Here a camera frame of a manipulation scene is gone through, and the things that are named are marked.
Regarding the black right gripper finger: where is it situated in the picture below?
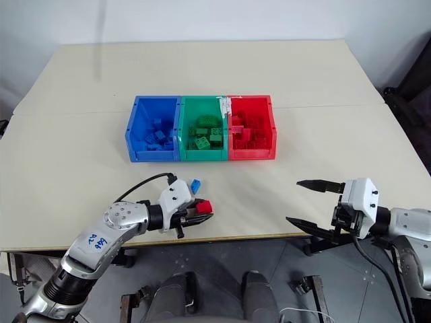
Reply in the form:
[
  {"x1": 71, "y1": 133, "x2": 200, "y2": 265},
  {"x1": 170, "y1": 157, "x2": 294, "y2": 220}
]
[
  {"x1": 296, "y1": 179, "x2": 345, "y2": 195},
  {"x1": 285, "y1": 216, "x2": 352, "y2": 244}
]

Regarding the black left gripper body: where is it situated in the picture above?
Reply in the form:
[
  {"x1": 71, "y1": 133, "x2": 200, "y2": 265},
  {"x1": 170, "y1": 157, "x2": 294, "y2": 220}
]
[{"x1": 171, "y1": 199, "x2": 200, "y2": 240}]

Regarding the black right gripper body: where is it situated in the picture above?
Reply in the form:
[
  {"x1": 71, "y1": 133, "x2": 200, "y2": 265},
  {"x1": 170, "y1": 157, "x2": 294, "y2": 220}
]
[{"x1": 331, "y1": 194, "x2": 363, "y2": 238}]

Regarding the black table caster wheel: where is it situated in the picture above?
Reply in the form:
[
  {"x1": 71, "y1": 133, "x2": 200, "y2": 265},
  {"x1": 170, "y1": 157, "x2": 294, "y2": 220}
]
[
  {"x1": 302, "y1": 236, "x2": 325, "y2": 256},
  {"x1": 113, "y1": 248, "x2": 136, "y2": 269}
]

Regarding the green plastic bin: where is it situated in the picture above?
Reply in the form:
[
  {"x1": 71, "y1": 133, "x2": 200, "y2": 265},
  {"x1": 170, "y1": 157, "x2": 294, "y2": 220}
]
[{"x1": 176, "y1": 95, "x2": 230, "y2": 162}]

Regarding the red plastic bin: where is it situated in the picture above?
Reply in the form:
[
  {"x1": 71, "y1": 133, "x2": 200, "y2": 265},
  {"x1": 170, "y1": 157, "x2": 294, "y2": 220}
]
[{"x1": 226, "y1": 94, "x2": 279, "y2": 162}]

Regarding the dark rounded grey shape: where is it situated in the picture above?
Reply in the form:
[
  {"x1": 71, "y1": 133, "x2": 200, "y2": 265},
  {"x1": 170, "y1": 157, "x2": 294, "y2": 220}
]
[
  {"x1": 143, "y1": 271, "x2": 200, "y2": 323},
  {"x1": 241, "y1": 270, "x2": 281, "y2": 323}
]

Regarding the large dark green building block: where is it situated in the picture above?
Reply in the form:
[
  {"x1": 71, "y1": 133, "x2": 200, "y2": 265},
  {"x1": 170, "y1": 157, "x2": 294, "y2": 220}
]
[{"x1": 195, "y1": 114, "x2": 220, "y2": 129}]

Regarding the blue plastic bin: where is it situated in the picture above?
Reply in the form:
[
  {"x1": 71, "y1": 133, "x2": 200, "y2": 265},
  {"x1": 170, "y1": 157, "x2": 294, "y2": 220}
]
[{"x1": 125, "y1": 95, "x2": 183, "y2": 164}]

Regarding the white tape strip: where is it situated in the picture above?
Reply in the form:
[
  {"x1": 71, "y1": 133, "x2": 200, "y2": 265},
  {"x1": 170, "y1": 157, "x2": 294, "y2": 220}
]
[{"x1": 218, "y1": 95, "x2": 234, "y2": 119}]

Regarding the metal table leg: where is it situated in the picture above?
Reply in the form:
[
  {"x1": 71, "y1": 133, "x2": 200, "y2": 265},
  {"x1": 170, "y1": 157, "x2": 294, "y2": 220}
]
[{"x1": 5, "y1": 250, "x2": 45, "y2": 303}]

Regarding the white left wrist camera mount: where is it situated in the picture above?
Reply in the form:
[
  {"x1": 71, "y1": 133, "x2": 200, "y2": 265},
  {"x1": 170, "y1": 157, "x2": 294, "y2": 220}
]
[{"x1": 157, "y1": 178, "x2": 195, "y2": 234}]

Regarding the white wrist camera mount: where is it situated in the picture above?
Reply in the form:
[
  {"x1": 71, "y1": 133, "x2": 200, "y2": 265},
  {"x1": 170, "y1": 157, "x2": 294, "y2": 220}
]
[
  {"x1": 157, "y1": 178, "x2": 195, "y2": 234},
  {"x1": 341, "y1": 177, "x2": 380, "y2": 238}
]

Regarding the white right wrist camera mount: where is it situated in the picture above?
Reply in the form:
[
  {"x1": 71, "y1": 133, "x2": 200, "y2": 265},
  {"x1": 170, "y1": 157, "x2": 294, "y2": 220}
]
[{"x1": 341, "y1": 177, "x2": 380, "y2": 238}]

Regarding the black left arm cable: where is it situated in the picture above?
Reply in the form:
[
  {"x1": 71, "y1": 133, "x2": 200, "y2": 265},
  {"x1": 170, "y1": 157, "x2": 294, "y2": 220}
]
[{"x1": 117, "y1": 172, "x2": 178, "y2": 205}]

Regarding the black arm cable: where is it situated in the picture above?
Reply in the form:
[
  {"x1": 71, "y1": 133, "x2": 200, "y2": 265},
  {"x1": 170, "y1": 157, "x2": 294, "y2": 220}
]
[
  {"x1": 351, "y1": 234, "x2": 416, "y2": 323},
  {"x1": 117, "y1": 172, "x2": 178, "y2": 205}
]

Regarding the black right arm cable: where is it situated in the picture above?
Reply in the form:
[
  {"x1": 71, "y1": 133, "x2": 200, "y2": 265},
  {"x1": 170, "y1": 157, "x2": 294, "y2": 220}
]
[{"x1": 351, "y1": 234, "x2": 416, "y2": 323}]

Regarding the rusty metal stand frame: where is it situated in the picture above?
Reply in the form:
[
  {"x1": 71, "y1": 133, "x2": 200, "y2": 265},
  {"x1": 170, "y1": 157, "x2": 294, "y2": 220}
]
[
  {"x1": 119, "y1": 285, "x2": 153, "y2": 323},
  {"x1": 290, "y1": 275, "x2": 330, "y2": 323}
]

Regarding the thin white floor cable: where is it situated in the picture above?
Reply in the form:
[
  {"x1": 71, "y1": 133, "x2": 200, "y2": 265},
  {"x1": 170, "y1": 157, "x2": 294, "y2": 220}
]
[{"x1": 278, "y1": 306, "x2": 335, "y2": 323}]

